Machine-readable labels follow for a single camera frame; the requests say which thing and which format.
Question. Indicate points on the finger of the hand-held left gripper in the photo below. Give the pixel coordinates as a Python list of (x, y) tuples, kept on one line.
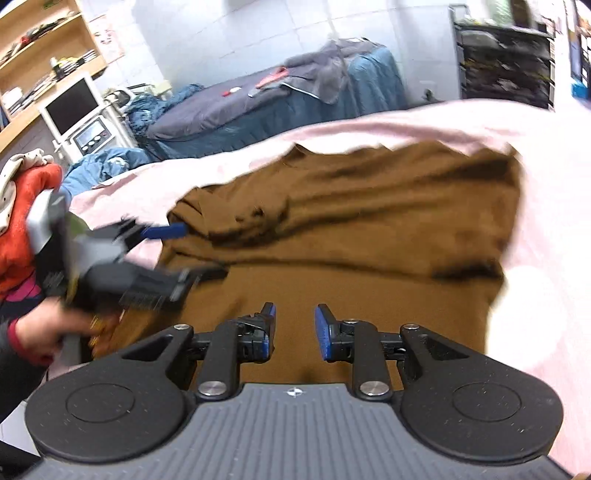
[(166, 230), (203, 272)]

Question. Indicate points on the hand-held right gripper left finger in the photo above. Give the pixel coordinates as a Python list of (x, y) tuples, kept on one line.
[(270, 325)]

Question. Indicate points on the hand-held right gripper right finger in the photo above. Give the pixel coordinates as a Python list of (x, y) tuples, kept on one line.
[(323, 332)]

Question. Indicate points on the brown knit sweater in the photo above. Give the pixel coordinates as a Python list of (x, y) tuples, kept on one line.
[(346, 230)]

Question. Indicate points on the person's left forearm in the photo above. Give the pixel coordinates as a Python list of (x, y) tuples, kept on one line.
[(14, 374)]

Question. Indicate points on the person's left hand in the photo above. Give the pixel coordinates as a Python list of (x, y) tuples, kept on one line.
[(41, 327)]

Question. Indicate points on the light blue crumpled sheet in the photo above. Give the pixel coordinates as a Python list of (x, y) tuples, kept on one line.
[(101, 166)]

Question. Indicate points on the orange knit garment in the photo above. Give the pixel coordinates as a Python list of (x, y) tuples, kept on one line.
[(27, 221)]

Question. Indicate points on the dark blue crumpled blanket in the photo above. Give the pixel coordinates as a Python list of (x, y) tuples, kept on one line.
[(157, 106)]

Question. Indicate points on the cream garment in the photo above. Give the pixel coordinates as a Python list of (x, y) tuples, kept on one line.
[(18, 161)]

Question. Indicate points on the small red and white object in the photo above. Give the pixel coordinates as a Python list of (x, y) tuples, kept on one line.
[(232, 91)]

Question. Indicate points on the blue skirted massage bed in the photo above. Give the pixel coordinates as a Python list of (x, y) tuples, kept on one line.
[(277, 120)]

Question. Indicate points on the white beauty machine with screen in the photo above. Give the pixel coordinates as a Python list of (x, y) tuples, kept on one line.
[(69, 106)]

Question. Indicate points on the red cloth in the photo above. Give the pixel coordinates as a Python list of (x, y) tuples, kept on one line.
[(272, 77)]

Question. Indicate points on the pink polka dot bedsheet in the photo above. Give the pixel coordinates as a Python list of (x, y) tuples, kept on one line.
[(531, 300)]

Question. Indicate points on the grey towel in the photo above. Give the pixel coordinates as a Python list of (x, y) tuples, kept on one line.
[(323, 69)]

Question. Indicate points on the black trolley rack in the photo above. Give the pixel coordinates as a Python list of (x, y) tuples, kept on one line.
[(503, 69)]

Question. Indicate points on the blue box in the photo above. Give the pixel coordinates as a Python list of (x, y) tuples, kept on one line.
[(581, 89)]

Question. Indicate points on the white wall poster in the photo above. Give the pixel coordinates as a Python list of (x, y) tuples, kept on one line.
[(108, 37)]

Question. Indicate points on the wooden wall shelf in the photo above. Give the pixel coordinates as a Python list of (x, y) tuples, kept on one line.
[(87, 41)]

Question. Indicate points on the white wall socket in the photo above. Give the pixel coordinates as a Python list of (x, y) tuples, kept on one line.
[(429, 93)]

